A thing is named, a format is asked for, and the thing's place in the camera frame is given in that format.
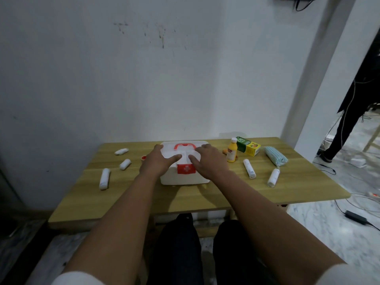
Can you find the person's right hand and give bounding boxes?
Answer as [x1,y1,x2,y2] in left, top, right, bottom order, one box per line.
[188,144,231,181]

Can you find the person's left hand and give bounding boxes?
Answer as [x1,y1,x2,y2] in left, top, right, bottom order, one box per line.
[139,144,182,179]

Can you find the yellow bottle white cap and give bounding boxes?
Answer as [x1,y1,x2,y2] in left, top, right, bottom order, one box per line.
[226,137,238,163]

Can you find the green yellow medicine carton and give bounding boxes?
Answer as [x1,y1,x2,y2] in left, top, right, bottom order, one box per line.
[236,136,261,157]

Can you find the long white bandage roll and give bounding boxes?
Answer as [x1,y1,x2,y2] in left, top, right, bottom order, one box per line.
[99,168,111,191]

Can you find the blue face mask pack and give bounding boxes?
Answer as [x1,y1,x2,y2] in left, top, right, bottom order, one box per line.
[264,146,289,167]

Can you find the person's left forearm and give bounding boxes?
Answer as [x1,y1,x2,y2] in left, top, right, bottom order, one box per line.
[64,172,162,285]

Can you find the person's right forearm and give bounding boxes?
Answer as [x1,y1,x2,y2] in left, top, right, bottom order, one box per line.
[209,172,346,279]

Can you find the person's black trousers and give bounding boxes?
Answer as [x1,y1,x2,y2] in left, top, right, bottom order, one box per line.
[145,213,268,285]

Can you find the person's white left sleeve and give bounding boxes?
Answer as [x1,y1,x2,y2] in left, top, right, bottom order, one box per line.
[59,271,105,285]

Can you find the wooden table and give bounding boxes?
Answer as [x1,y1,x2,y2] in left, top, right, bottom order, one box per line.
[48,137,352,230]

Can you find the black power adapter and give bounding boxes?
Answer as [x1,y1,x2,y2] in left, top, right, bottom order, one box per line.
[345,210,367,225]

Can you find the wooden frame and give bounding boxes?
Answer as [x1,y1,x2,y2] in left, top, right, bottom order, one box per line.
[363,127,380,152]

